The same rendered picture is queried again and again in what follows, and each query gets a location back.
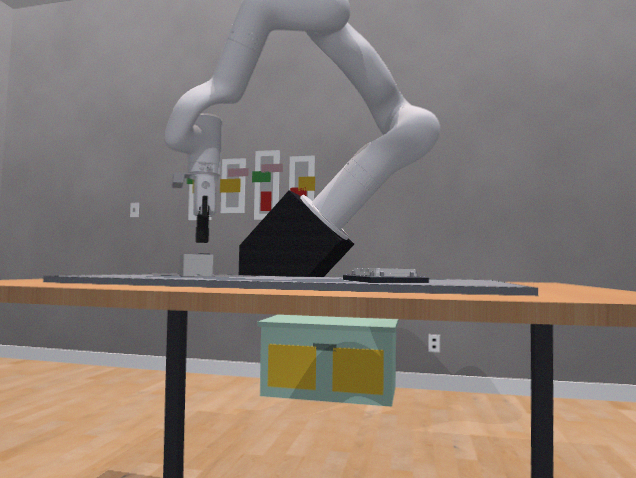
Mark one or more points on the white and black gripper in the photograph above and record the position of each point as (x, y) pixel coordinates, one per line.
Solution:
(204, 186)

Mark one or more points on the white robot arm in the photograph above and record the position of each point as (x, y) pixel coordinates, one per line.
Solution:
(414, 130)

